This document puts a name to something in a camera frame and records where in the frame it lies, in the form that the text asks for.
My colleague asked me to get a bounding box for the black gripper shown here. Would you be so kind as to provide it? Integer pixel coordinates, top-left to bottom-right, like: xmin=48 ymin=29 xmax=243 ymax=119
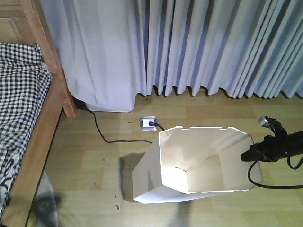
xmin=241 ymin=136 xmax=288 ymax=162

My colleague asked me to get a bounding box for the white plastic trash bin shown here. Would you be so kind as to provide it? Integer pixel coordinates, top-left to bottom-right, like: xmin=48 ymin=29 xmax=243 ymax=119
xmin=132 ymin=126 xmax=263 ymax=204

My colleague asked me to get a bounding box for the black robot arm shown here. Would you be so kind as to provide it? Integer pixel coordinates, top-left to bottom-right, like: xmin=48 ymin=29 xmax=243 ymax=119
xmin=241 ymin=131 xmax=303 ymax=162

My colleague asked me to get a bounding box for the floor power socket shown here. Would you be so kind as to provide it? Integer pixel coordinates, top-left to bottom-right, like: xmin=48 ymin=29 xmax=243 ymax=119
xmin=139 ymin=116 xmax=158 ymax=131

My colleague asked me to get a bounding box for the light grey curtain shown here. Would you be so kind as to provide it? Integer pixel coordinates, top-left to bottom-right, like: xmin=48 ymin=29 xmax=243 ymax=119
xmin=41 ymin=0 xmax=303 ymax=112

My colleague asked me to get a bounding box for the round grey rug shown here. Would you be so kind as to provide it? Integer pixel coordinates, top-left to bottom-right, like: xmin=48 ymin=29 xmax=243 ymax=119
xmin=32 ymin=171 xmax=59 ymax=227

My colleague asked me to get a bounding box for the black white checkered bedding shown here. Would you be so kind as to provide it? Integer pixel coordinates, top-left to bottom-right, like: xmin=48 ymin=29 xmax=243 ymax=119
xmin=0 ymin=43 xmax=52 ymax=212

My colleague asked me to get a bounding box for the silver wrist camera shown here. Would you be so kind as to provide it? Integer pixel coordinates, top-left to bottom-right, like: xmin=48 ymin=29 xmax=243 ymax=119
xmin=258 ymin=116 xmax=270 ymax=128

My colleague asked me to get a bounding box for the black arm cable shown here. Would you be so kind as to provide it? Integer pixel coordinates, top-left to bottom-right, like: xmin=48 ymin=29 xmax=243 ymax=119
xmin=247 ymin=153 xmax=303 ymax=190

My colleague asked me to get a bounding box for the black power cord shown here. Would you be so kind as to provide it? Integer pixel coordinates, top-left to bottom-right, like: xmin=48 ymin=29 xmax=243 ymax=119
xmin=78 ymin=107 xmax=165 ymax=144

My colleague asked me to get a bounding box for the wooden bed frame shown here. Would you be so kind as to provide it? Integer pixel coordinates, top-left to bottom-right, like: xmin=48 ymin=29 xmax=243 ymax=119
xmin=0 ymin=0 xmax=76 ymax=227

